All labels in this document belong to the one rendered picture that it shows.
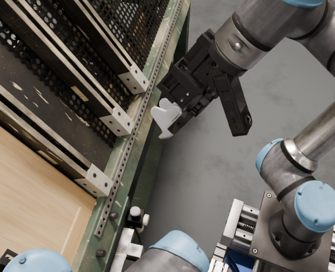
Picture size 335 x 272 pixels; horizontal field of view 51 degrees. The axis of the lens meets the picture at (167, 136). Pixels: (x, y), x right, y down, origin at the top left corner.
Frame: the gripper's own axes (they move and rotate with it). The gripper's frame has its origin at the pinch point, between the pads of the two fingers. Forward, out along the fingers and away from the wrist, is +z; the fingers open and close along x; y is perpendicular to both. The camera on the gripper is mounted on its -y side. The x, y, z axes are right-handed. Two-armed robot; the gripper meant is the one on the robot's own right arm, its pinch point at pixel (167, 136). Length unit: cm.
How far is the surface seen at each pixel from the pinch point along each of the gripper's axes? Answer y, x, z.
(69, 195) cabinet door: 8, -18, 62
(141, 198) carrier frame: -20, -85, 117
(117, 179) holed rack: 0, -38, 63
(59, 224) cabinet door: 4, -10, 65
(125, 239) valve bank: -18, -29, 74
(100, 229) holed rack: -8, -19, 67
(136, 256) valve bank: -25, -24, 71
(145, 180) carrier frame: -15, -96, 114
